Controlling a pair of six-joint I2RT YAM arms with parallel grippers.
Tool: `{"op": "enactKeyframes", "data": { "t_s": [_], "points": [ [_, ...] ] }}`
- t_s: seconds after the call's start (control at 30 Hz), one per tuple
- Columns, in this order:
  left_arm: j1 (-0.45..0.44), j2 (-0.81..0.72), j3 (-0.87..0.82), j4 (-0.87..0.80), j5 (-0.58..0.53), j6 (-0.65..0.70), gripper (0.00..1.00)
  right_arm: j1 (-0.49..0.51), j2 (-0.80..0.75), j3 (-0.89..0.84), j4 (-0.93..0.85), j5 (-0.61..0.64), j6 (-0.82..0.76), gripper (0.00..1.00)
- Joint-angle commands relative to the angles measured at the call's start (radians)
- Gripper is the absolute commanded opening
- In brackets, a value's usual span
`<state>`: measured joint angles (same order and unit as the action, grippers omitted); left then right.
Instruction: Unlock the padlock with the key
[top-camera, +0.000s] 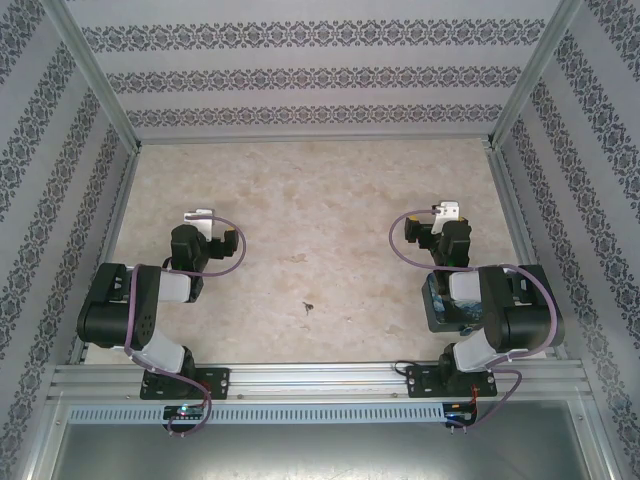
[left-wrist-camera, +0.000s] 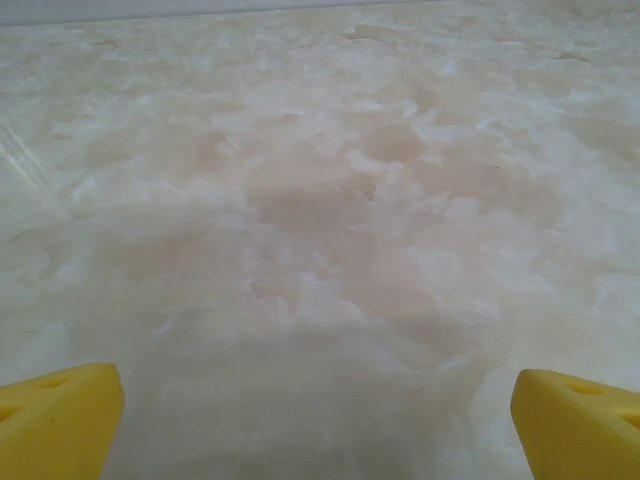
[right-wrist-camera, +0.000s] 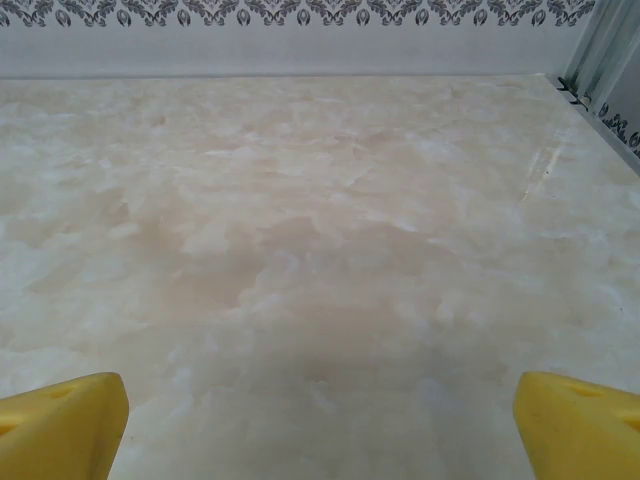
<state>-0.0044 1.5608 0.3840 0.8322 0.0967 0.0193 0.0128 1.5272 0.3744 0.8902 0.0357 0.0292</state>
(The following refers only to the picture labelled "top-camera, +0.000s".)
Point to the starry night print metal box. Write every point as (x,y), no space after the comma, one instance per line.
(440,310)

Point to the small dark key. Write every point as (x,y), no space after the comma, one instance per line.
(307,307)

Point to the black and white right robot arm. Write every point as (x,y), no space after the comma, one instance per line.
(525,320)

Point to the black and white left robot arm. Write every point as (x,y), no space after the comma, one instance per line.
(105,310)

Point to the grey metal sheet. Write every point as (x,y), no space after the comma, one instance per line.
(320,455)

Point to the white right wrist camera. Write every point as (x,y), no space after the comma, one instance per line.
(447,210)

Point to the aluminium side rail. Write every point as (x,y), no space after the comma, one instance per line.
(518,225)
(110,250)

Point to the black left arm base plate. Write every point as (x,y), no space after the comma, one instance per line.
(220,382)

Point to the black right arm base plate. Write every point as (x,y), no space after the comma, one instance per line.
(417,382)

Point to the aluminium mounting rail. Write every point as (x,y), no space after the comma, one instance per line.
(320,380)

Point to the aluminium frame post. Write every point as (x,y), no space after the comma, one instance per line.
(97,70)
(534,70)

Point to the aluminium lower frame beam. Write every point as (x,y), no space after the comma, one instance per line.
(600,440)
(45,445)

